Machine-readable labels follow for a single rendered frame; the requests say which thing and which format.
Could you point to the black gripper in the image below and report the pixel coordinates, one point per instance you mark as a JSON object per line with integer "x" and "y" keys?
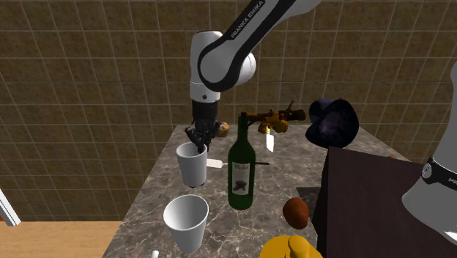
{"x": 204, "y": 110}

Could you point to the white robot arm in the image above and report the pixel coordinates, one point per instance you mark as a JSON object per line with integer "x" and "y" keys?
{"x": 228, "y": 60}

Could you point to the small brown lumpy thing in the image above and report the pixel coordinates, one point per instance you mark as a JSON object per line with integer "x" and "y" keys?
{"x": 223, "y": 129}

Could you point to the white paper cup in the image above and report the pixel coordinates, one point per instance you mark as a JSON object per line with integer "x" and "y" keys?
{"x": 192, "y": 168}
{"x": 187, "y": 221}

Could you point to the green wine bottle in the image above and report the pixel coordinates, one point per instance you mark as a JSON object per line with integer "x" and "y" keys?
{"x": 241, "y": 175}

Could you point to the white blade knife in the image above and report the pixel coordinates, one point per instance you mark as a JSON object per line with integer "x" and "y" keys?
{"x": 270, "y": 142}

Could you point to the orange brown toy gun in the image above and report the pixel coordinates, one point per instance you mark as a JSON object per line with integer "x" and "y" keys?
{"x": 275, "y": 117}

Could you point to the brown round potato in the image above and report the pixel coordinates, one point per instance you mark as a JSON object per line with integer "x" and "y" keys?
{"x": 295, "y": 213}

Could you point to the dark blue crumpled hat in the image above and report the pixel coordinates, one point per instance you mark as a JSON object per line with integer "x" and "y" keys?
{"x": 334, "y": 123}

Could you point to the yellow rounded figure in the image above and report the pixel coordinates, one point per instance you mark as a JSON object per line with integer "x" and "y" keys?
{"x": 285, "y": 248}

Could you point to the dark robot stand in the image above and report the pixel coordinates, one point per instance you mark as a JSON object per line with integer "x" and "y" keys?
{"x": 360, "y": 207}

